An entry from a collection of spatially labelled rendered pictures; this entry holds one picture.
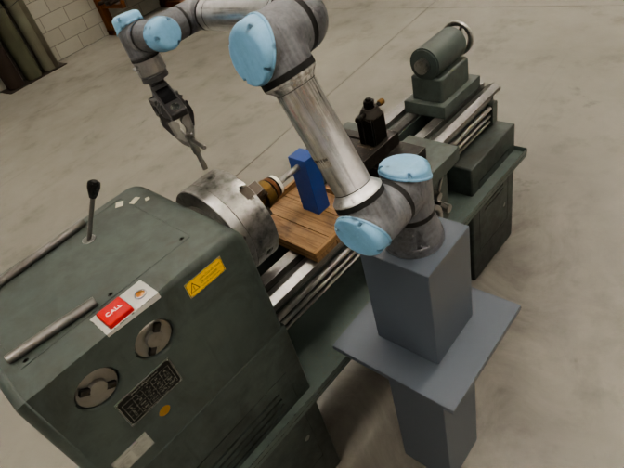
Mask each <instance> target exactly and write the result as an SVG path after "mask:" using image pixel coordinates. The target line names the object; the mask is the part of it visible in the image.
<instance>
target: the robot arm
mask: <svg viewBox="0 0 624 468"><path fill-rule="evenodd" d="M111 23H112V25H113V28H114V30H115V31H116V35H117V37H119V39H120V41H121V43H122V45H123V48H124V50H125V51H126V53H127V55H128V57H129V58H130V60H131V62H132V63H133V65H134V66H135V68H133V71H134V72H137V74H138V76H139V78H141V81H142V82H143V84H144V85H149V87H150V89H151V92H152V95H153V96H152V97H150V98H148V100H149V103H150V105H151V107H152V108H153V110H154V112H155V114H156V115H157V116H158V117H159V118H160V122H161V124H162V126H163V128H164V129H165V130H167V131H168V132H169V133H170V134H171V135H173V137H175V138H176V139H177V140H178V141H179V142H181V143H182V144H183V145H185V146H187V147H190V145H189V143H188V141H187V140H186V139H185V135H184V134H183V133H182V132H181V130H180V125H179V123H178V122H177V121H176V120H177V119H179V118H180V122H181V123H182V124H183V125H184V126H185V128H186V133H187V132H188V131H192V133H193V135H194V136H195V122H194V113H193V110H192V108H191V107H190V105H189V103H188V101H187V100H184V99H183V98H182V97H183V95H180V94H178V91H177V90H175V89H173V88H171V86H170V85H169V84H168V83H167V82H166V81H164V79H163V78H164V77H166V76H167V75H168V74H169V72H168V70H167V69H166V65H165V63H164V61H163V58H162V55H161V53H160V52H167V51H170V50H173V49H175V48H177V47H178V45H179V43H180V42H181V41H182V40H184V39H186V38H187V37H189V36H191V35H192V34H194V33H196V32H198V31H230V35H229V45H228V47H229V54H230V57H231V60H232V63H233V65H234V67H235V69H236V71H237V73H238V74H239V76H240V77H241V78H242V80H243V81H247V84H249V85H252V86H261V87H262V89H263V91H264V92H265V94H267V95H270V96H274V97H276V98H277V99H278V101H279V103H280V105H281V107H282V108H283V109H284V111H285V113H286V114H287V116H288V118H289V119H290V121H291V123H292V125H293V127H294V128H295V130H296V132H297V133H298V135H299V137H300V138H301V139H302V141H303V143H304V144H305V147H306V148H307V150H308V152H309V153H310V155H311V157H312V158H313V160H314V162H315V163H316V165H317V167H318V169H319V170H320V172H321V173H322V175H323V176H324V178H325V180H326V182H327V183H328V185H329V187H330V188H331V191H332V192H333V194H334V196H335V198H334V202H333V208H334V210H335V211H336V213H337V214H338V215H339V217H338V218H337V219H336V222H335V224H334V229H335V232H336V234H337V236H338V238H339V239H340V240H341V241H342V242H343V243H344V244H345V245H346V246H347V247H348V248H350V249H351V250H353V251H355V252H357V253H359V254H364V255H369V256H373V255H377V254H380V253H381V252H382V251H383V250H384V249H385V248H386V250H387V251H388V252H389V253H390V254H392V255H394V256H396V257H399V258H404V259H419V258H423V257H426V256H428V255H431V254H433V253H435V252H436V251H437V250H438V249H439V248H440V247H441V246H442V244H443V242H444V239H445V232H444V227H443V225H442V223H441V221H440V220H439V218H438V216H437V214H436V211H435V201H434V191H433V180H432V177H433V174H432V172H431V166H430V163H429V162H428V161H427V160H426V159H424V157H422V156H419V155H415V154H398V155H394V156H390V157H388V158H386V159H384V160H383V161H381V163H380V164H379V167H378V175H379V178H378V177H373V176H370V174H369V172H368V170H367V169H366V167H365V165H364V163H363V161H361V159H360V157H359V155H358V153H357V151H356V149H355V147H354V145H353V144H352V142H351V140H350V138H349V136H348V135H347V133H346V131H345V129H344V128H343V126H342V124H341V122H340V120H339V119H338V117H337V115H336V113H335V111H334V110H333V108H332V105H331V103H330V102H329V100H328V99H327V97H326V95H325V94H324V92H323V90H322V88H321V86H320V85H319V82H318V80H317V78H316V77H315V75H314V70H315V67H316V61H315V59H314V57H313V55H312V54H311V51H313V50H314V49H315V48H317V47H318V46H319V45H320V43H321V42H322V41H323V39H324V37H325V35H326V33H327V31H328V25H329V17H328V11H327V8H326V7H325V5H324V3H323V1H322V0H185V1H183V2H181V3H179V4H177V5H175V6H172V7H170V8H168V9H166V10H164V11H163V12H161V13H159V14H157V15H155V16H153V17H151V18H149V19H144V17H142V15H141V13H140V12H139V11H138V10H137V9H133V10H129V11H127V12H124V13H123V14H120V15H118V16H116V17H115V18H113V20H112V22H111ZM170 119H171V120H172V121H171V120H170Z"/></svg>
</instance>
